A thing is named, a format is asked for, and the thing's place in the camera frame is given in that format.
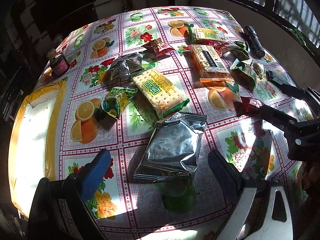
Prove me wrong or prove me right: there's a green yellow small snack packet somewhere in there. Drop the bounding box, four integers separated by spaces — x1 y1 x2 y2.
101 87 138 119

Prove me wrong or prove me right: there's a dark red small snack packet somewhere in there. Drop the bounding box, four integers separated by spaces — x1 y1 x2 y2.
142 38 175 58

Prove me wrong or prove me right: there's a dark silver snack bag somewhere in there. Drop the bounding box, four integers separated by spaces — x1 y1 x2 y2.
107 52 144 81

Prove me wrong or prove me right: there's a dark jar with pink label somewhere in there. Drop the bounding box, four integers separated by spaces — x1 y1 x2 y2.
47 49 70 77

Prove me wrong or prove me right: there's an orange cracker pack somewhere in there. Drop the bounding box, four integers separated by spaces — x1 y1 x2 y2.
189 44 234 83

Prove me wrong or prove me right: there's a dark green small packet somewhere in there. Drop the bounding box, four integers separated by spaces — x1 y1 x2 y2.
232 41 250 61

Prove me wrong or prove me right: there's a black flashlight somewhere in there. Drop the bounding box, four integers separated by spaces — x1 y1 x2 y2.
244 25 265 59

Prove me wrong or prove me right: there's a red candy packet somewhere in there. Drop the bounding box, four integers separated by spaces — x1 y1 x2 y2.
241 96 264 113

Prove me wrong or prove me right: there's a red snack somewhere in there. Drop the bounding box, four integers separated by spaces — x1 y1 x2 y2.
213 41 238 57

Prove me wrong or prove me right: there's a Weidan cracker pack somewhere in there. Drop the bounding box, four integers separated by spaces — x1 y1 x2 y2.
188 27 226 43
131 68 190 120

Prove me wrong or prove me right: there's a floral fruit vinyl tablecloth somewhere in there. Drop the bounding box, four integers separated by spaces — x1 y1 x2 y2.
23 5 316 240

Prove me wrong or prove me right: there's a yellow-rimmed shallow tray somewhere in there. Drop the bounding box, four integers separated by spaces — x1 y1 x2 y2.
8 80 67 217

